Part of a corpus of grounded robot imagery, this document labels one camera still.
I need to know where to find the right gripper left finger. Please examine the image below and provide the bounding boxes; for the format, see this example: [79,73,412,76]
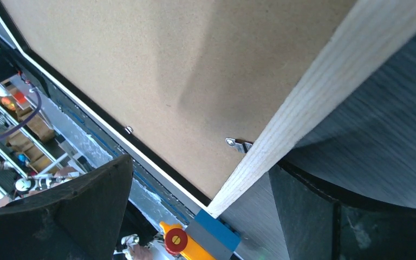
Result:
[0,155,133,259]

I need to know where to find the black picture frame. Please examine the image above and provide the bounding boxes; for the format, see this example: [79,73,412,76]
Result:
[0,1,416,216]

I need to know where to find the metal frame retaining clip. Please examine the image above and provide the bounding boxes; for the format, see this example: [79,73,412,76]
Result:
[225,138,253,153]

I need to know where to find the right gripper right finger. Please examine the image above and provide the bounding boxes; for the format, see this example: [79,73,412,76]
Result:
[269,163,416,259]

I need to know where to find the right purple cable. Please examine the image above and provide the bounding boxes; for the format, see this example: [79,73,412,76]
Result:
[0,88,43,148]

